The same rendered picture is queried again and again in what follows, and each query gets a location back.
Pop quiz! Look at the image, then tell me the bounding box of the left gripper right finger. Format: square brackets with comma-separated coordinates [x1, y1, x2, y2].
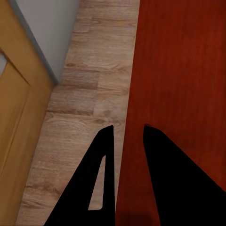
[143, 125, 226, 226]

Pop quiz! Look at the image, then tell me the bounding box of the storage box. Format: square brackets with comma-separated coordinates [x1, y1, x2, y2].
[115, 0, 226, 226]

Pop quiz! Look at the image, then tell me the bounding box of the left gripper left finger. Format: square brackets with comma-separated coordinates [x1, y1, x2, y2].
[44, 125, 115, 226]

